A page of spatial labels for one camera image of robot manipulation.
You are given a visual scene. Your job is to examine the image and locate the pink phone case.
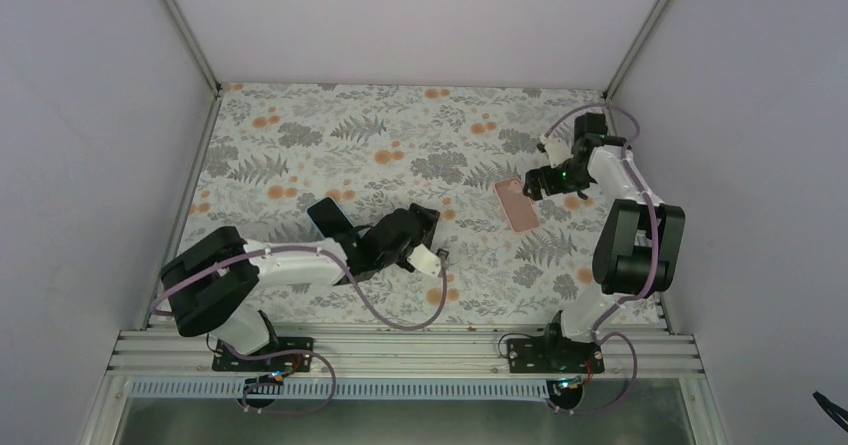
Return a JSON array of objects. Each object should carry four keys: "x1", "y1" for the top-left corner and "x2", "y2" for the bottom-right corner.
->
[{"x1": 493, "y1": 177, "x2": 541, "y2": 234}]

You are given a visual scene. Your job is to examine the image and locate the black phone light-blue case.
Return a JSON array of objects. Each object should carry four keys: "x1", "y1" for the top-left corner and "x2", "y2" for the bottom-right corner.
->
[{"x1": 306, "y1": 197, "x2": 355, "y2": 239}]

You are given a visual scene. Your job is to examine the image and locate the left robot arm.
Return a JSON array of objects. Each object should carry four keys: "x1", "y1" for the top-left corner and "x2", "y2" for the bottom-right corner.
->
[{"x1": 150, "y1": 198, "x2": 449, "y2": 370}]

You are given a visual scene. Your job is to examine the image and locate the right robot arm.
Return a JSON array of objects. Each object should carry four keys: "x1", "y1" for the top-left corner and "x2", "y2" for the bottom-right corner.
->
[{"x1": 523, "y1": 106, "x2": 686, "y2": 372}]

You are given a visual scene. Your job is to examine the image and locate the floral patterned table mat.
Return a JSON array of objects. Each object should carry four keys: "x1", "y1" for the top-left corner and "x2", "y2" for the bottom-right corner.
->
[{"x1": 160, "y1": 82, "x2": 664, "y2": 327}]

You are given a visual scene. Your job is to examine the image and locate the black object at corner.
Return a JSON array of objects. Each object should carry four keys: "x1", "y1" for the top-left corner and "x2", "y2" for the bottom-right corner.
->
[{"x1": 812, "y1": 391, "x2": 848, "y2": 432}]

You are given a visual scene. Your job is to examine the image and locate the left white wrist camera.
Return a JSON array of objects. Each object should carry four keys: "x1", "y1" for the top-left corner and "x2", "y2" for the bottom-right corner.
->
[{"x1": 406, "y1": 244, "x2": 443, "y2": 277}]

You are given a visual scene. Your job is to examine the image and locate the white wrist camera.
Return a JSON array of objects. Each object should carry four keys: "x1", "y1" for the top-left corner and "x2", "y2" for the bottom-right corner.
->
[
  {"x1": 406, "y1": 244, "x2": 443, "y2": 277},
  {"x1": 537, "y1": 135, "x2": 572, "y2": 169}
]

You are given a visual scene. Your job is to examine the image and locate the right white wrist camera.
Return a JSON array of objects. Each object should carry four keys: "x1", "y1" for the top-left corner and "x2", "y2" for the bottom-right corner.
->
[{"x1": 537, "y1": 135, "x2": 572, "y2": 169}]

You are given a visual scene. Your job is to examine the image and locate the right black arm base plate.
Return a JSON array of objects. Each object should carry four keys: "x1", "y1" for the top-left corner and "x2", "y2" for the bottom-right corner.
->
[{"x1": 506, "y1": 337, "x2": 605, "y2": 374}]

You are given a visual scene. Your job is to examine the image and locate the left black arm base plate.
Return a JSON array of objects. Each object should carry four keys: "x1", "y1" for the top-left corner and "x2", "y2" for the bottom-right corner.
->
[{"x1": 211, "y1": 336, "x2": 314, "y2": 374}]

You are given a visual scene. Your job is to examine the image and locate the aluminium rail frame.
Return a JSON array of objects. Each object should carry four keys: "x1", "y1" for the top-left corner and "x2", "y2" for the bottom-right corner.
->
[{"x1": 82, "y1": 322, "x2": 726, "y2": 444}]

